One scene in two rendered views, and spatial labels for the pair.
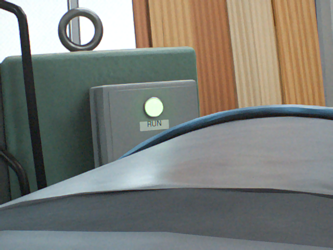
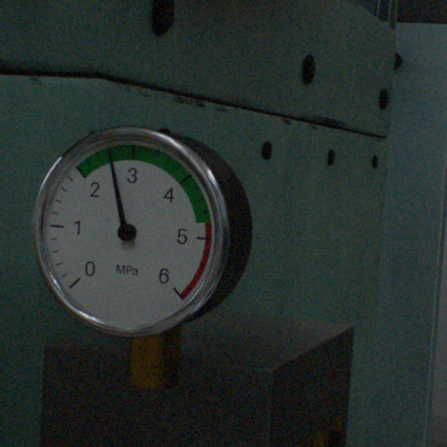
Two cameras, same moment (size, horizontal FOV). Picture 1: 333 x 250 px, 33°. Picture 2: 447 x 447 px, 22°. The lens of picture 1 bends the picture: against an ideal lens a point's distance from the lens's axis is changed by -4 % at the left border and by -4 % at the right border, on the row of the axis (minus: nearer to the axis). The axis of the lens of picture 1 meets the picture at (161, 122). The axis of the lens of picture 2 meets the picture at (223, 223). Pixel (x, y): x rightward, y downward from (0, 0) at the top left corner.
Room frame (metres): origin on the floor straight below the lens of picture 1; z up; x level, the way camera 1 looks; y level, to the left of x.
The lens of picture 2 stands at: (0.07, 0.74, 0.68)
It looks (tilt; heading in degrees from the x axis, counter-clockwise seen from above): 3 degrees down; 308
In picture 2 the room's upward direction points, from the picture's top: 4 degrees clockwise
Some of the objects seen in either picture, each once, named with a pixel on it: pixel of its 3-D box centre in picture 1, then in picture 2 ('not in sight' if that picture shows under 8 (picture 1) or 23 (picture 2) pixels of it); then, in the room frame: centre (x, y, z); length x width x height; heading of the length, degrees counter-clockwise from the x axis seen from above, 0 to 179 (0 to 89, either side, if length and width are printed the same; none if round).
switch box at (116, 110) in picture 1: (146, 160); not in sight; (0.60, 0.02, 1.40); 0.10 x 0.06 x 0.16; 110
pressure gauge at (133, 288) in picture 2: not in sight; (147, 260); (0.31, 0.48, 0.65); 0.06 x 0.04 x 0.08; 20
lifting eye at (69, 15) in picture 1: (80, 32); not in sight; (0.72, 0.09, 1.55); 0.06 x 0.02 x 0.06; 110
